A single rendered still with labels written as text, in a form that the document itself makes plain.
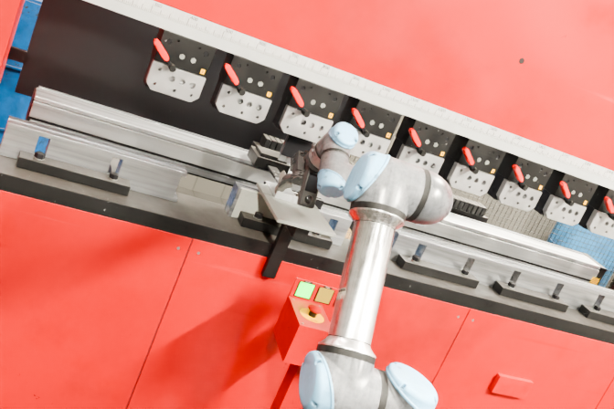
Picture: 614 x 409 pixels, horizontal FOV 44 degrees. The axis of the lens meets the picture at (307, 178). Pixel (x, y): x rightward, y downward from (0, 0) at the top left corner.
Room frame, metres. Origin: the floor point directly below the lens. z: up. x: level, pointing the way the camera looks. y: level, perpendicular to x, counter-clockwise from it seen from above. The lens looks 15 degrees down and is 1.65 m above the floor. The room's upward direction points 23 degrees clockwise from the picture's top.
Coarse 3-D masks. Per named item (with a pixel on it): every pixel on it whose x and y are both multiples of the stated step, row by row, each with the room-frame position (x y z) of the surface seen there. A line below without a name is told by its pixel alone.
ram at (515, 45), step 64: (192, 0) 2.01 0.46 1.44; (256, 0) 2.08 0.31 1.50; (320, 0) 2.14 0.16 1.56; (384, 0) 2.21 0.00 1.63; (448, 0) 2.28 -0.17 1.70; (512, 0) 2.36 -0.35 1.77; (576, 0) 2.44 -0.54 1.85; (384, 64) 2.24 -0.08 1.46; (448, 64) 2.32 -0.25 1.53; (512, 64) 2.40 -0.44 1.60; (576, 64) 2.48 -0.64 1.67; (448, 128) 2.36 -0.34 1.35; (512, 128) 2.44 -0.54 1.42; (576, 128) 2.53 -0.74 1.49
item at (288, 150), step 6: (288, 138) 2.20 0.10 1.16; (294, 138) 2.21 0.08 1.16; (300, 138) 2.21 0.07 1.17; (282, 144) 2.22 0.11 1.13; (288, 144) 2.20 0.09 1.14; (294, 144) 2.21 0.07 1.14; (300, 144) 2.22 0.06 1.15; (306, 144) 2.22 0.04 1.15; (282, 150) 2.20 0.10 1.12; (288, 150) 2.21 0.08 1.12; (294, 150) 2.21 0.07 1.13; (300, 150) 2.22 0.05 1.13; (306, 150) 2.23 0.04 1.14; (282, 156) 2.21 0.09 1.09; (288, 156) 2.21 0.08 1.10; (288, 162) 2.22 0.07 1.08
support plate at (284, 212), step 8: (256, 184) 2.17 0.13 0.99; (264, 184) 2.18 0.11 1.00; (264, 192) 2.11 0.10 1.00; (272, 200) 2.07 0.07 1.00; (280, 200) 2.10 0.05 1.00; (272, 208) 2.00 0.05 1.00; (280, 208) 2.02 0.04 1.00; (288, 208) 2.05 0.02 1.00; (296, 208) 2.09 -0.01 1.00; (304, 208) 2.12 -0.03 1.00; (312, 208) 2.15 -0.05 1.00; (280, 216) 1.96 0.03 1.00; (288, 216) 1.99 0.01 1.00; (296, 216) 2.01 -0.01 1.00; (304, 216) 2.04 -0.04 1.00; (312, 216) 2.07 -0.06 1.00; (320, 216) 2.10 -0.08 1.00; (288, 224) 1.95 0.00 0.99; (296, 224) 1.96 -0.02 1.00; (304, 224) 1.98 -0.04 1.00; (312, 224) 2.01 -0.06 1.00; (320, 224) 2.04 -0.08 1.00; (328, 224) 2.07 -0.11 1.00; (320, 232) 1.99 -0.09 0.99; (328, 232) 2.00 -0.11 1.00
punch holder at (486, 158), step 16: (464, 144) 2.40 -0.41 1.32; (480, 144) 2.41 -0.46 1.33; (448, 160) 2.45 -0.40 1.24; (464, 160) 2.39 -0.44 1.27; (480, 160) 2.42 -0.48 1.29; (496, 160) 2.44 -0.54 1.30; (448, 176) 2.40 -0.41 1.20; (464, 176) 2.40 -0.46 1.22; (480, 176) 2.42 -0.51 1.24; (480, 192) 2.43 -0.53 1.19
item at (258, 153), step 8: (248, 152) 2.47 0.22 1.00; (256, 152) 2.40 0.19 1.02; (264, 152) 2.40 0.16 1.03; (272, 152) 2.44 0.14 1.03; (256, 160) 2.37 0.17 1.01; (264, 160) 2.38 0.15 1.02; (272, 160) 2.40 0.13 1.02; (264, 168) 2.39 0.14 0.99; (272, 168) 2.37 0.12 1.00; (280, 168) 2.41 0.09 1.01; (288, 168) 2.42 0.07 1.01
